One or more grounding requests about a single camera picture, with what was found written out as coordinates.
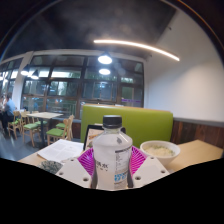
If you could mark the person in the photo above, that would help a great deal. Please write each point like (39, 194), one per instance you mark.
(8, 111)

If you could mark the light wooden dining table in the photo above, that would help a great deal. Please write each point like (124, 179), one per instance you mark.
(45, 115)

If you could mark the open white book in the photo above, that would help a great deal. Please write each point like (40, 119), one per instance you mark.
(61, 149)

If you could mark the white bowl of food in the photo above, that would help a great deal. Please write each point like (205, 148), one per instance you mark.
(160, 151)

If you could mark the long curved ceiling light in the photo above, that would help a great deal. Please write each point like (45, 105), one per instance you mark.
(140, 45)

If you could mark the black cone pendant lamp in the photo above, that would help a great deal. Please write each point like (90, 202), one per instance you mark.
(24, 71)
(35, 75)

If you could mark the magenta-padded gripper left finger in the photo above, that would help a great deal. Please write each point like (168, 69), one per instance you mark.
(73, 172)

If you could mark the green upholstered bench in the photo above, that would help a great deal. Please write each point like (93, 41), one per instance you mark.
(146, 123)

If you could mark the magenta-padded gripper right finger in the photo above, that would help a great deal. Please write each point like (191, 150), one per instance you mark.
(150, 170)

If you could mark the black tablet with pictures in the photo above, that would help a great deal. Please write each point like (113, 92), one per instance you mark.
(90, 133)

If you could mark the round white pendant lamp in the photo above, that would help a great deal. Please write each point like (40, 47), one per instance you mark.
(104, 71)
(105, 59)

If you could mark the clear plastic bottle black cap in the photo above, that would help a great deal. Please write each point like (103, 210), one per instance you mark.
(111, 156)

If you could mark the wooden chairs with green seats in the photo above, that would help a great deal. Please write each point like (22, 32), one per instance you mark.
(55, 131)

